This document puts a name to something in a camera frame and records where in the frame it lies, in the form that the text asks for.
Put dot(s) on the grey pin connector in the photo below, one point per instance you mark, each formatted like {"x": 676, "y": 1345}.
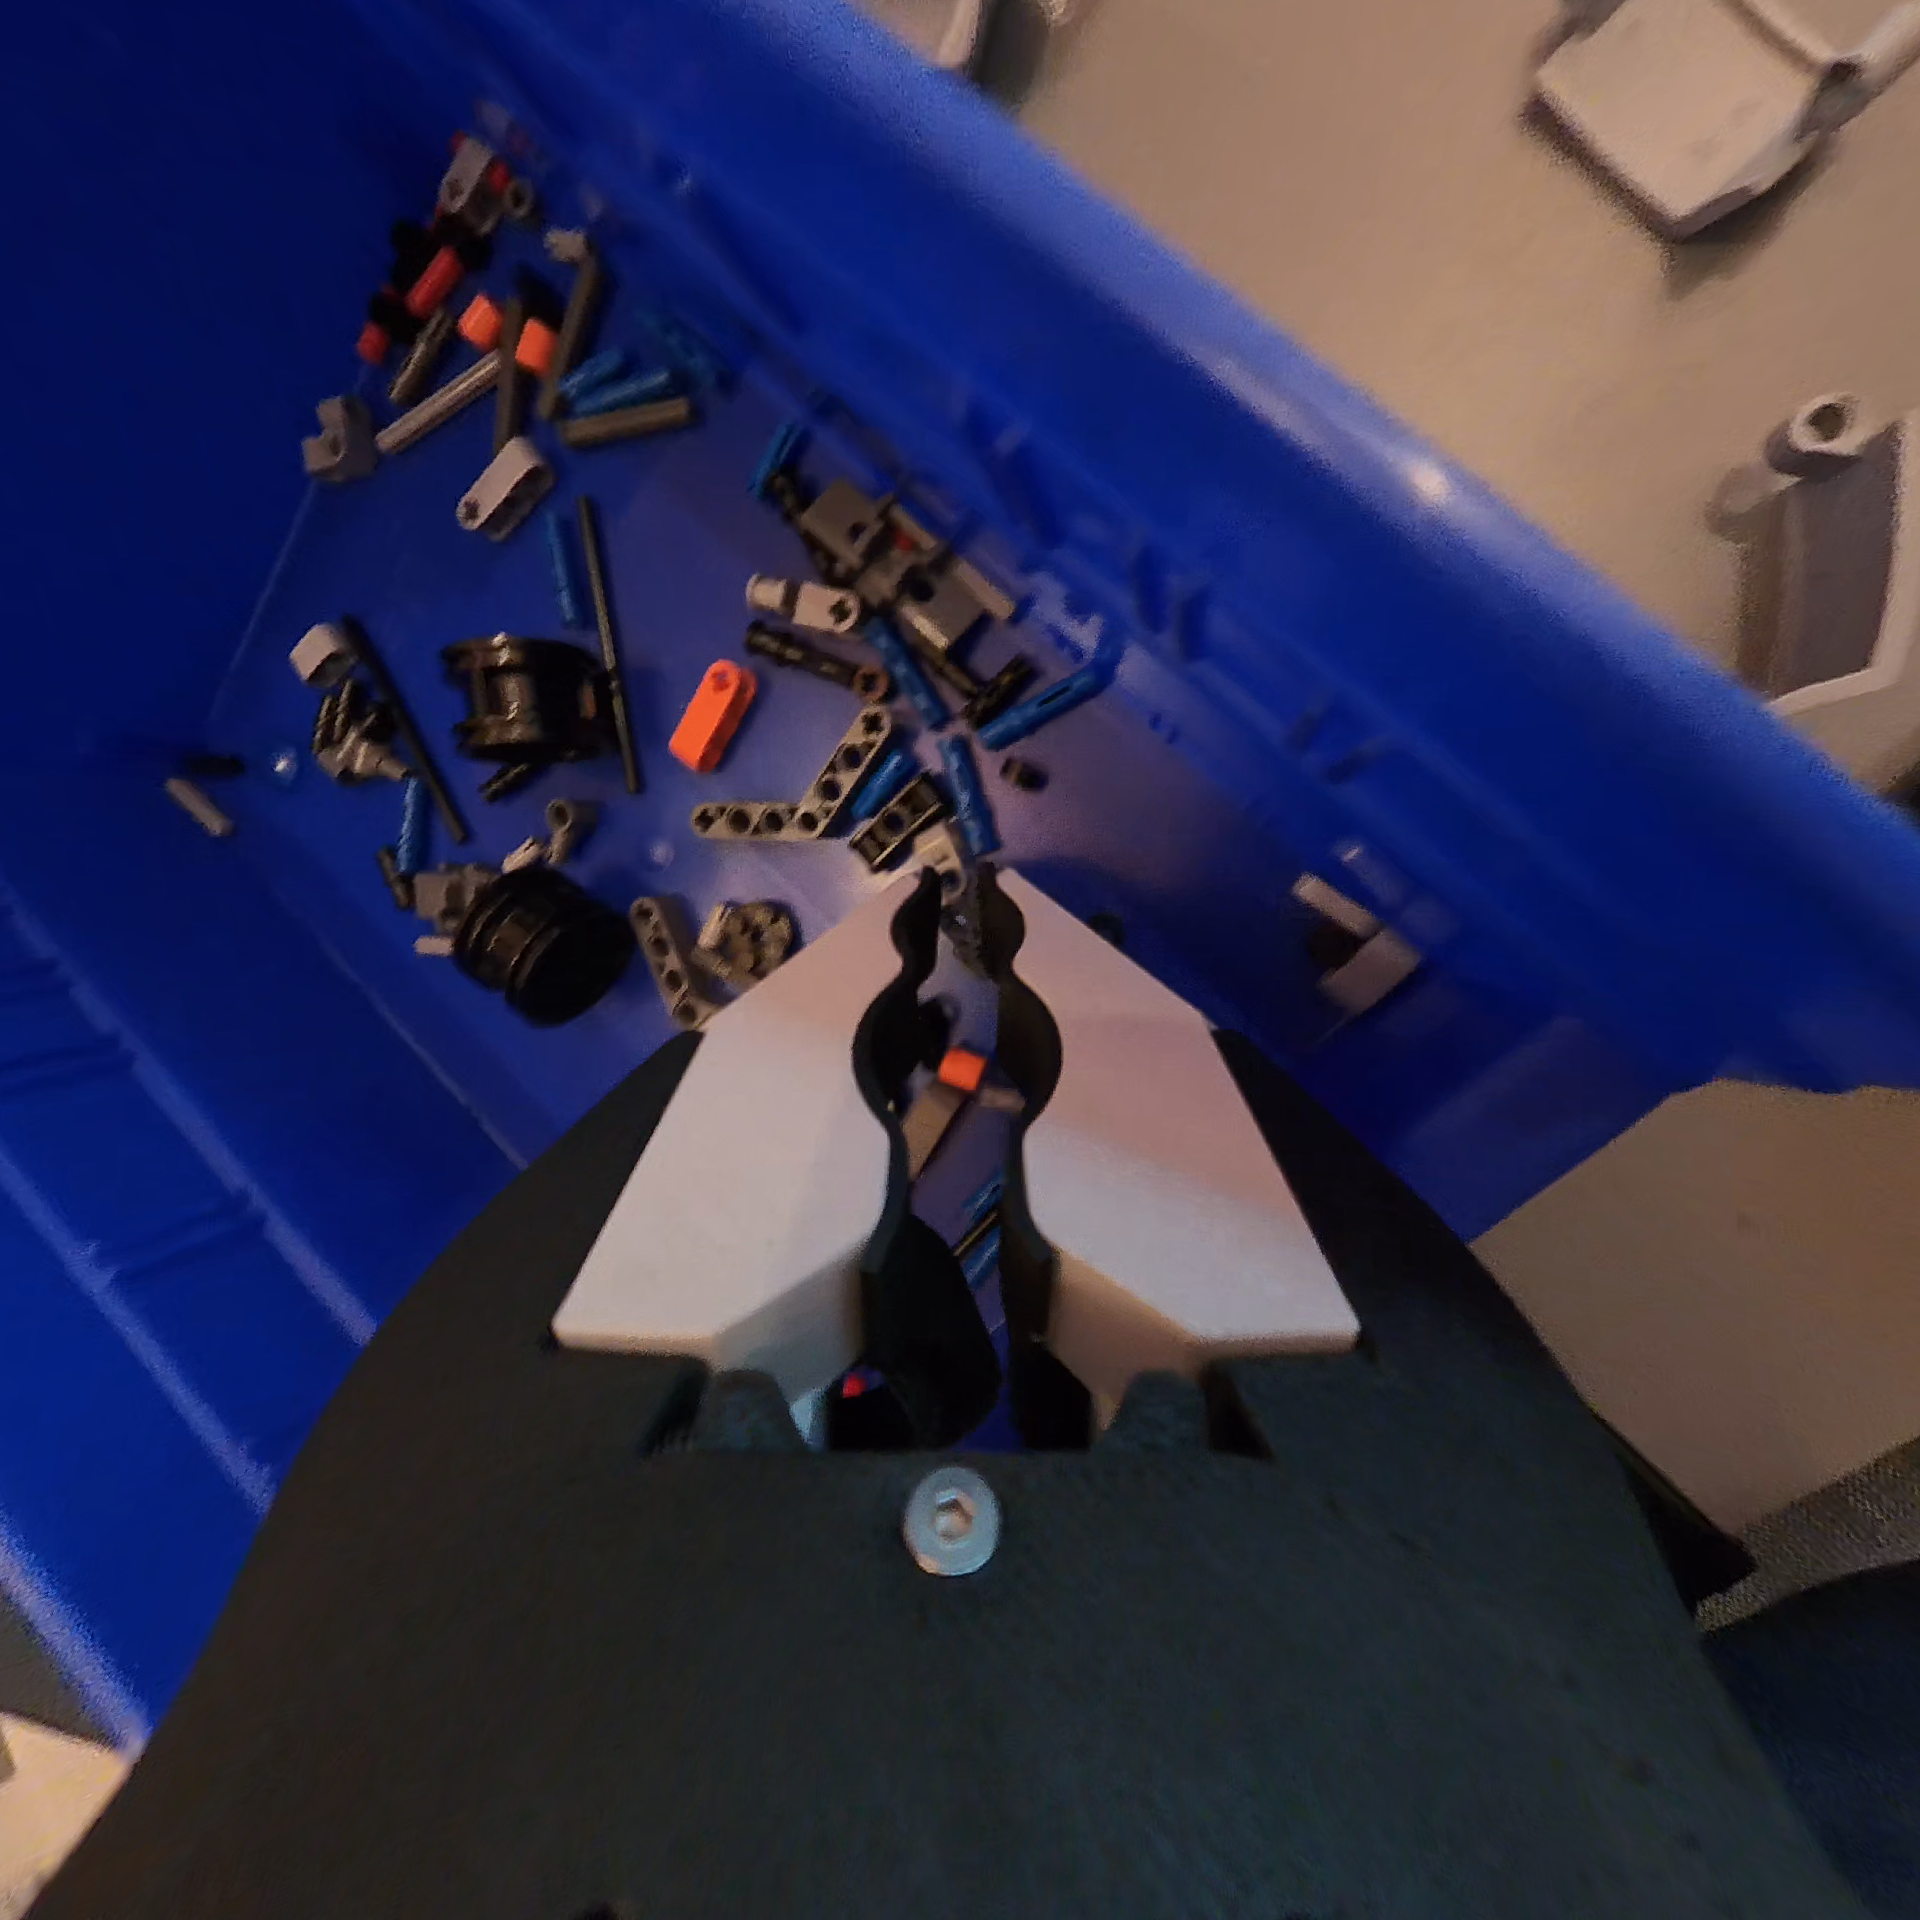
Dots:
{"x": 963, "y": 913}

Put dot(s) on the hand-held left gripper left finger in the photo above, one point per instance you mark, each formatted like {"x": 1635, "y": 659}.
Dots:
{"x": 735, "y": 1185}

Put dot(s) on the grey curved panel brick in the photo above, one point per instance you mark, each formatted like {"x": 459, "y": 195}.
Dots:
{"x": 1839, "y": 584}
{"x": 1695, "y": 104}

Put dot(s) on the pile of small brick pieces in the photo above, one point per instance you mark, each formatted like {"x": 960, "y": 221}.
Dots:
{"x": 495, "y": 391}

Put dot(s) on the long thin black axle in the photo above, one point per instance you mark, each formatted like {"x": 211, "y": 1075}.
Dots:
{"x": 609, "y": 644}

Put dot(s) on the black wheel hub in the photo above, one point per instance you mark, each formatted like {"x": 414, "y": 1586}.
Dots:
{"x": 518, "y": 699}

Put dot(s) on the black spoked wheel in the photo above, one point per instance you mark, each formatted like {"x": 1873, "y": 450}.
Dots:
{"x": 548, "y": 944}

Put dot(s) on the grey angled beam brick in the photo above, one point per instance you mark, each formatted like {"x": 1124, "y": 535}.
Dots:
{"x": 819, "y": 803}

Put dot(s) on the orange thin beam brick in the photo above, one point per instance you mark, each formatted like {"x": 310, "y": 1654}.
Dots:
{"x": 713, "y": 717}

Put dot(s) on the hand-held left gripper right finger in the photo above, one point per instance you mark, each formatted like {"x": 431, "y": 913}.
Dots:
{"x": 1184, "y": 1185}

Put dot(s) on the blue storage bin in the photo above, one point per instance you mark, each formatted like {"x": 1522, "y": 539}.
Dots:
{"x": 1351, "y": 675}

